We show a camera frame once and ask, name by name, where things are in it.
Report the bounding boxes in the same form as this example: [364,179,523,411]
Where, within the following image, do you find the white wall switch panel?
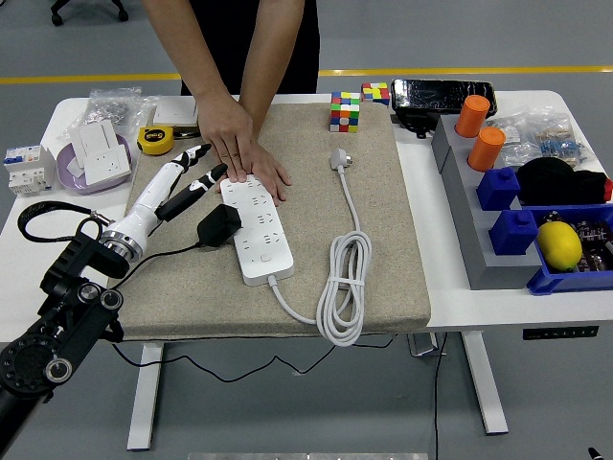
[151,97,199,128]

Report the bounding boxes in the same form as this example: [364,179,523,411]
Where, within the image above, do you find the black glossy flat device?
[390,78,498,117]

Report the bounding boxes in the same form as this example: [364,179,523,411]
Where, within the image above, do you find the black table control panel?
[521,325,601,341]

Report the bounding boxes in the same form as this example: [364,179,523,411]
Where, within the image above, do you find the small colourful puzzle cube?
[360,81,391,107]

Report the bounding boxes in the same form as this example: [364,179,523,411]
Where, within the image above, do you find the plain white wall plate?
[68,119,122,167]

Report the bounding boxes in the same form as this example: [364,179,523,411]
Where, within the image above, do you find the white table leg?
[460,331,509,436]
[126,342,167,451]

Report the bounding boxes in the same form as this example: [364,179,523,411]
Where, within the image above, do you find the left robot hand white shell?
[105,142,230,241]

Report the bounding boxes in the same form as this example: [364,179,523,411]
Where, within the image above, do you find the black device stand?
[392,112,444,140]

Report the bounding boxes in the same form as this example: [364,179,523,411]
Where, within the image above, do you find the clear bag small parts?
[488,114,542,168]

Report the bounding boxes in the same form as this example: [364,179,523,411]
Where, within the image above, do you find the white wall socket plate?
[81,146,134,187]

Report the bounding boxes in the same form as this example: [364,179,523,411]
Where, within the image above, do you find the dark cylinders bundle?
[540,210,613,274]

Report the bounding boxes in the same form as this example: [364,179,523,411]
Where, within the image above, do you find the black office chair base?
[50,0,130,28]

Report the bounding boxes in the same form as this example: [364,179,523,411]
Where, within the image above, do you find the white circuit breaker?
[3,143,57,197]

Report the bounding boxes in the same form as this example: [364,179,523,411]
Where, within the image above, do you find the black hanging power cable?
[432,332,449,460]

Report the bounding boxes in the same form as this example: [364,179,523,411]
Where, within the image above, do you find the purple bowl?
[56,132,134,196]

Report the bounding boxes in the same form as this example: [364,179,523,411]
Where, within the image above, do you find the black fabric bundle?
[515,156,613,207]

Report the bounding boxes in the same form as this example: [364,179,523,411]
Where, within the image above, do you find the orange cylinder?
[467,126,507,173]
[454,94,490,138]

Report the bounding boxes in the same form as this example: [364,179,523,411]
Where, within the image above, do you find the person's torso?
[180,0,321,97]

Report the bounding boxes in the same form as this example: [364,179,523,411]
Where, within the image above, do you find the grey-brown mat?
[114,102,432,342]

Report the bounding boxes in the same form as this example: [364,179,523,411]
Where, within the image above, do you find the person's right hand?
[195,93,255,183]

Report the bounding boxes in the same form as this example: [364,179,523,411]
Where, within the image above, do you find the yellow tape measure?
[137,125,175,156]

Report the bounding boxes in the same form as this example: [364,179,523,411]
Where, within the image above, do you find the thin black plug cord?
[109,241,398,383]

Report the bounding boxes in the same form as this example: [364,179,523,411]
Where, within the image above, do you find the clear bag metal parts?
[85,85,160,140]

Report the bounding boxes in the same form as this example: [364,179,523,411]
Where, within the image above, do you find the white power strip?
[218,174,295,288]

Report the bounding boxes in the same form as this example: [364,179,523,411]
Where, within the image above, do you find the white power strip cord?
[267,147,374,347]

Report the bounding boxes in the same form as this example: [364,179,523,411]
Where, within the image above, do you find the grey stepped peg base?
[430,114,545,292]

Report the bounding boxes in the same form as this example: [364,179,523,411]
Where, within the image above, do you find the blue peg block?
[476,166,522,212]
[488,209,540,256]

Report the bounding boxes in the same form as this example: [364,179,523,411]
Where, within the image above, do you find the black plug adapter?
[196,204,243,249]

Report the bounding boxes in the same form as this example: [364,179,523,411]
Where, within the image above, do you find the yellow lemon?
[535,221,583,273]

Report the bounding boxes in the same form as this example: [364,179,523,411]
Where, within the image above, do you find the large colourful puzzle cube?
[329,90,361,134]

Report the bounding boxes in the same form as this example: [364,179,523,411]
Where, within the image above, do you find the clear bag of resistors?
[531,107,598,170]

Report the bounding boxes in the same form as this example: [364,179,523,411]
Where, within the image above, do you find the blue plastic bin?
[525,203,613,297]

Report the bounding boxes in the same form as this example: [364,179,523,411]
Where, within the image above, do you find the person's left hand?
[246,141,292,208]

